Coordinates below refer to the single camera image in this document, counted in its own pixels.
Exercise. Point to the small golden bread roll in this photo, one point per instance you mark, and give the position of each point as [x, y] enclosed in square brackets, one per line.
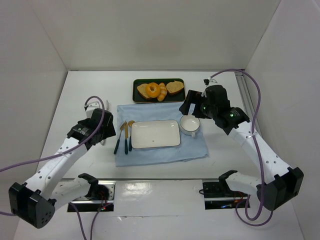
[163, 92]

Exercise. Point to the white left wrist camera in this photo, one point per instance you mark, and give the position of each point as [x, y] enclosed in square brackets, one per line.
[90, 107]

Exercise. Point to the metal serving tongs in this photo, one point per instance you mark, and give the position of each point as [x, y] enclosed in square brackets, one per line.
[106, 106]

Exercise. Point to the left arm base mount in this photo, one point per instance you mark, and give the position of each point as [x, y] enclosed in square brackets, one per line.
[103, 199]

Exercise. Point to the dark green serving tray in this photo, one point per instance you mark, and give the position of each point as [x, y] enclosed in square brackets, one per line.
[137, 98]

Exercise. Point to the white rectangular plate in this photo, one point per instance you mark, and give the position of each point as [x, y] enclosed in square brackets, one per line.
[155, 134]

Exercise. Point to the white bowl with handles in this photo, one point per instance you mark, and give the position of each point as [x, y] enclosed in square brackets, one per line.
[189, 125]

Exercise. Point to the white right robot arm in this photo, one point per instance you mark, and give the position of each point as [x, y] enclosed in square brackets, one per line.
[279, 182]

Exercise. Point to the orange bagel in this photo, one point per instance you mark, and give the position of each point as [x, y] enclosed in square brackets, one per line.
[153, 90]

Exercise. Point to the aluminium rail right side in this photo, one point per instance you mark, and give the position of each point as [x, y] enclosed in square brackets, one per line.
[248, 103]

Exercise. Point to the right bread slice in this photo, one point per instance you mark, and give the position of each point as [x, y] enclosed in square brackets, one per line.
[175, 87]

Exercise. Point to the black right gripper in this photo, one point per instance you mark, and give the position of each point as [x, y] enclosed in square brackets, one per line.
[194, 104]

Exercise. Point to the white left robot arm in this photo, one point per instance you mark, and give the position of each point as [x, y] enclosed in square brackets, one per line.
[36, 200]

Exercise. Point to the bread slice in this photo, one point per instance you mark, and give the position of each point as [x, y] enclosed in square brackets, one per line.
[142, 91]
[175, 87]

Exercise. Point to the gold fork green handle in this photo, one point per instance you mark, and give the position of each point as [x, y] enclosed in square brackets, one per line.
[119, 137]

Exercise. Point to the gold spoon green handle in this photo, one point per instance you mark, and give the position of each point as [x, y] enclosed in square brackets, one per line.
[130, 124]

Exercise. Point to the left bread slice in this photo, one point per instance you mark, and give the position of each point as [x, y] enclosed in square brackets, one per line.
[142, 91]

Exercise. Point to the gold knife green handle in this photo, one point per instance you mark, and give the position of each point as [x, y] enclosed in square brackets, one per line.
[126, 129]

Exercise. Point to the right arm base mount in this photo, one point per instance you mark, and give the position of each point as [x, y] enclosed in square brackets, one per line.
[216, 197]

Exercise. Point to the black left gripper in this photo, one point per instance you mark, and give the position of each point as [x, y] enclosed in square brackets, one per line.
[108, 128]

